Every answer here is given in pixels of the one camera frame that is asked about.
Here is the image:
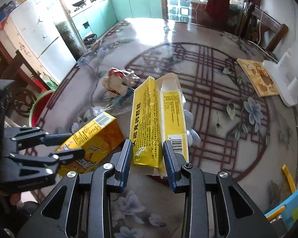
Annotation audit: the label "orange yellow snack box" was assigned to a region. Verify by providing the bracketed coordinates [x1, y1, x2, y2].
[57, 112, 125, 176]

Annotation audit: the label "long yellow medicine box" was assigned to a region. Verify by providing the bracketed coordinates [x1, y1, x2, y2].
[130, 73, 189, 177]

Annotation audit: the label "black kitchen trash bin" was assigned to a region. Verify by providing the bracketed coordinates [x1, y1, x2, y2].
[83, 33, 97, 47]

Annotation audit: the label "teal kitchen cabinets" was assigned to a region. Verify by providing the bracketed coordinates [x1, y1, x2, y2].
[71, 0, 163, 38]

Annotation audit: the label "red bin green rim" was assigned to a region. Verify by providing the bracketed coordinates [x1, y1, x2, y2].
[29, 90, 55, 127]

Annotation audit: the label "green detergent bottle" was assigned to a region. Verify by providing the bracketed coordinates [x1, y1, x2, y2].
[40, 73, 58, 90]

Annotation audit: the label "blue green colourful box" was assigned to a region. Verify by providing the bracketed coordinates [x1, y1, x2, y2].
[265, 189, 298, 230]

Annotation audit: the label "yellow strip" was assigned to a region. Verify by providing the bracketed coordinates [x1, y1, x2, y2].
[282, 164, 297, 194]

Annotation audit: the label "dark wooden carved chair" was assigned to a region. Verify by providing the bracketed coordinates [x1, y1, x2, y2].
[0, 50, 51, 118]

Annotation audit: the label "crumpled clear plastic wrap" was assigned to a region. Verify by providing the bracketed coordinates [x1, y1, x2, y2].
[91, 88, 134, 116]

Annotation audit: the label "floral plastic tablecloth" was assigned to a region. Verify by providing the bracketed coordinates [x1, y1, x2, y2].
[31, 18, 298, 237]

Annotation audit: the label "crumpled red white wrapper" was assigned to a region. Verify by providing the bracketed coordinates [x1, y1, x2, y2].
[101, 67, 141, 98]

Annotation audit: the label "white refrigerator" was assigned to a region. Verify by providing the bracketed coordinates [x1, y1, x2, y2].
[4, 0, 76, 84]

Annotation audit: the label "white desk lamp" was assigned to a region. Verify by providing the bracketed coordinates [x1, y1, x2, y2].
[263, 49, 298, 107]

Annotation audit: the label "wooden chair far side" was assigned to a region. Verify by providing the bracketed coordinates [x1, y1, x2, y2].
[238, 2, 288, 52]

